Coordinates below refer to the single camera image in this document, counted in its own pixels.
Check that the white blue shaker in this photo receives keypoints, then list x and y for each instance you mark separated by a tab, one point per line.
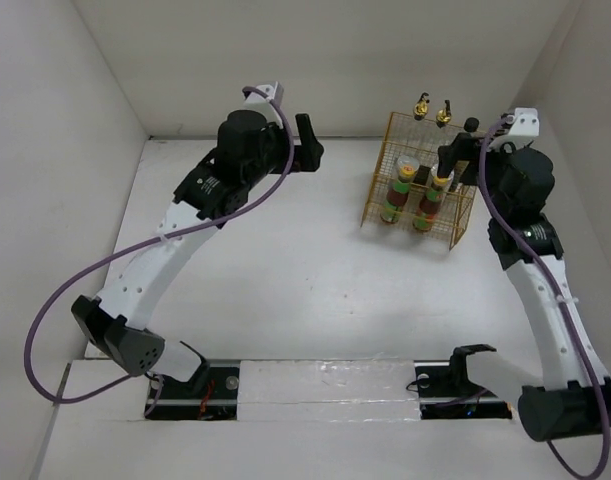
453	182
407	162

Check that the gold-capped dark liquid bottle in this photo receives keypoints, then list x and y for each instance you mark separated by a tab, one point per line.
431	132

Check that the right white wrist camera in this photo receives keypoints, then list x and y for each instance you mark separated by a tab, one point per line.
519	128

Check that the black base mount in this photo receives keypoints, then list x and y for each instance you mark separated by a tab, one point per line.
216	399
443	396

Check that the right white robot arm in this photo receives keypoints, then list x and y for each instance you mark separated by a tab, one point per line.
572	398

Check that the clear square glass bottle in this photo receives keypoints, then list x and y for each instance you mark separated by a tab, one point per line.
415	130

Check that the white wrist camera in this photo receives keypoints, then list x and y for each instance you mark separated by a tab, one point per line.
259	100
519	128

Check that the gold wire basket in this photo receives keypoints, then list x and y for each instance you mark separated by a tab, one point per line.
452	220

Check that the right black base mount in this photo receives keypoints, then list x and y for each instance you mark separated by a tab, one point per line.
443	396

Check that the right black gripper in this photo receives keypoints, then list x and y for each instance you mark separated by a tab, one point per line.
464	147

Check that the black-capped soy sauce bottle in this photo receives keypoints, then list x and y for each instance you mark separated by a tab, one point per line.
471	125

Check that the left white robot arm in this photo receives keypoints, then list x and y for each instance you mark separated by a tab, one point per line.
116	319

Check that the yellow-capped sauce bottle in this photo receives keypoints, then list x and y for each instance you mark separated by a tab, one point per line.
397	194
430	203

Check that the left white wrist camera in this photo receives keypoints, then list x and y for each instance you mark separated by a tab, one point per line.
259	100

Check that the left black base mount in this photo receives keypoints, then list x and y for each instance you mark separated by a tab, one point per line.
216	399

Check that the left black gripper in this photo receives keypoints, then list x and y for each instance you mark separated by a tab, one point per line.
306	155

